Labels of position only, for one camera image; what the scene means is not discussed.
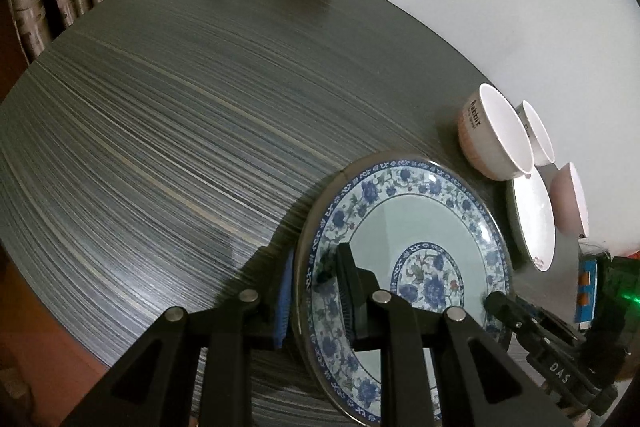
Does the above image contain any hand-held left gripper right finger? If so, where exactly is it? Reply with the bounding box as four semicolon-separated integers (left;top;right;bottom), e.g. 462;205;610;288
335;243;571;427

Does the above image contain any blue floral plate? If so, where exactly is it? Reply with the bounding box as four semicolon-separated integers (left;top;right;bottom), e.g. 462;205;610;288
292;151;513;425

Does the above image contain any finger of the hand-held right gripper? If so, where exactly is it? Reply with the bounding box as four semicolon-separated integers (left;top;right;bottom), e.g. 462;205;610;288
485;291;618;417
515;294;590;347

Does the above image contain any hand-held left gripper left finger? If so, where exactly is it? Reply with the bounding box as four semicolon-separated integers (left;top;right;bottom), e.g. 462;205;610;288
62;249;296;427

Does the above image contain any white bowl blue base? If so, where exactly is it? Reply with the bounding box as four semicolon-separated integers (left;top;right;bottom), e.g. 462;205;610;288
515;100;557;168

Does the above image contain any white bowl pink base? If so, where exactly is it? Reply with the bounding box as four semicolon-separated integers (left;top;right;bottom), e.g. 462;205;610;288
456;83;535;182

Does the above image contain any blue box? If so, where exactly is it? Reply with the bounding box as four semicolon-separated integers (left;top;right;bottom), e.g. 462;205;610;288
575;254;601;325

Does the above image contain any white rose plate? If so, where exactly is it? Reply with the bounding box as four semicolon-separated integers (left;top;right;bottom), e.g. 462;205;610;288
505;167;557;273

